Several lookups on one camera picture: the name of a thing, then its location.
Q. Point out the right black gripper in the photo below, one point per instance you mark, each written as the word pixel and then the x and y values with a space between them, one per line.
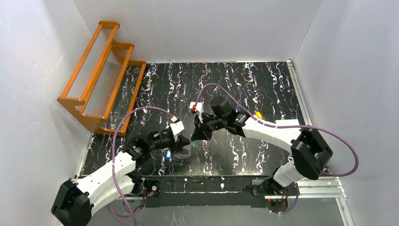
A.
pixel 203 126

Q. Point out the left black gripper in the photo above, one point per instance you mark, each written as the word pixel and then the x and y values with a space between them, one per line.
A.
pixel 176 142

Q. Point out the blue key tag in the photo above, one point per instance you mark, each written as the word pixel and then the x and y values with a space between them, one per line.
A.
pixel 168 155

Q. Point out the yellow key tag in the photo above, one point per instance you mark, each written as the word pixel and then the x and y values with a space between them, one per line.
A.
pixel 258 115

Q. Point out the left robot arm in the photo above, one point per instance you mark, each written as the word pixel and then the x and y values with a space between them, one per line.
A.
pixel 76 202

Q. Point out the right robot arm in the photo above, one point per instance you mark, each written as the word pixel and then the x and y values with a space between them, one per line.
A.
pixel 309 150

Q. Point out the white box red label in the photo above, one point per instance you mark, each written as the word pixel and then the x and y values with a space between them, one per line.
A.
pixel 288 122

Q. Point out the orange wooden rack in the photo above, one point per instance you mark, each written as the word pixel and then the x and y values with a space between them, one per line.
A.
pixel 91 91

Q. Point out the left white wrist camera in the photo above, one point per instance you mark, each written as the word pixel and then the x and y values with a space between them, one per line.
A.
pixel 176 126

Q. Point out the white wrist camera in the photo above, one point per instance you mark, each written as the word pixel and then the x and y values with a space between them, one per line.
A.
pixel 197 108
pixel 176 126

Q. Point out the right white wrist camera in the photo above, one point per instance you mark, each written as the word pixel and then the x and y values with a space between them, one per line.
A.
pixel 197 108

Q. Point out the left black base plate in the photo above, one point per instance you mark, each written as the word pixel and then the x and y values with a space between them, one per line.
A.
pixel 147 188

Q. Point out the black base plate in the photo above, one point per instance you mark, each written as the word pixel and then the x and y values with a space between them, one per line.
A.
pixel 267 187
pixel 147 188

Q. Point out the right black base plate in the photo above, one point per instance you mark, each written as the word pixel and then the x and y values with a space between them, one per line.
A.
pixel 267 187

